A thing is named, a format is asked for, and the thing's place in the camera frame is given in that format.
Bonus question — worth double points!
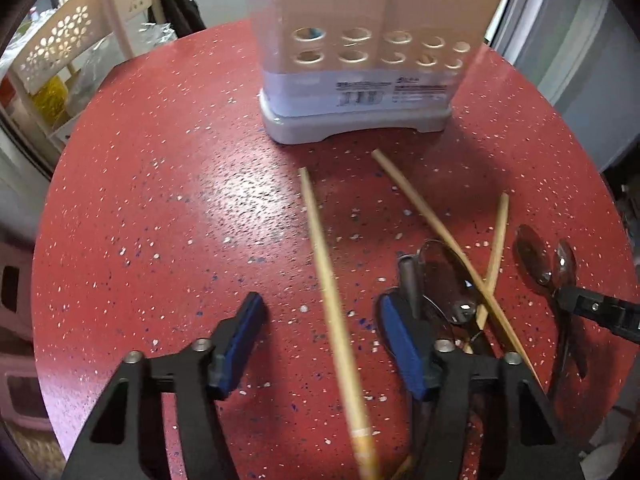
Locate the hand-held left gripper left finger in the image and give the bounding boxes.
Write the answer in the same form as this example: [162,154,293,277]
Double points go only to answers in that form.
[60,291,267,480]

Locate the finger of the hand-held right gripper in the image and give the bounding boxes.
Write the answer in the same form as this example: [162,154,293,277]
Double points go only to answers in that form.
[559,285,640,344]

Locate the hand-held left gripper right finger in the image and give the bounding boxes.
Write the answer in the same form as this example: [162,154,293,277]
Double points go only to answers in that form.
[376,294,585,480]

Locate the metal spoon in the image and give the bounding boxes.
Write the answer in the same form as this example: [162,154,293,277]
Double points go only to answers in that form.
[397,254,427,319]
[547,239,579,396]
[419,239,496,361]
[514,224,588,381]

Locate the wooden chopstick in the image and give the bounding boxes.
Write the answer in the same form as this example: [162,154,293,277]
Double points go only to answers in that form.
[462,192,510,356]
[298,167,378,480]
[371,149,543,388]

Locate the beige plastic utensil holder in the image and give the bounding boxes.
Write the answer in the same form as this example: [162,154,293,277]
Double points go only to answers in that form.
[239,0,507,145]

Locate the pink plastic stool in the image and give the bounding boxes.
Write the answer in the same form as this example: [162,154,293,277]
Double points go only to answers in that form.
[0,230,57,441]

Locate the yellow bag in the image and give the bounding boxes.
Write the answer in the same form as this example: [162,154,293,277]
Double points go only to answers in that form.
[31,76,72,127]

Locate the clear plastic bags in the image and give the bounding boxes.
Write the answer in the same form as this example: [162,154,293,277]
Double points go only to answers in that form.
[75,22,177,106]

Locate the dark hanging jacket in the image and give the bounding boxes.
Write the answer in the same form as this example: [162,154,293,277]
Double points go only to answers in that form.
[152,0,207,41]

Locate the beige perforated basket cart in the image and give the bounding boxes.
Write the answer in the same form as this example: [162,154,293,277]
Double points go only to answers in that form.
[10,0,166,141]

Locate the grey door frame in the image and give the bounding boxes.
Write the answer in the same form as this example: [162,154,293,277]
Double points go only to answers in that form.
[492,0,640,173]

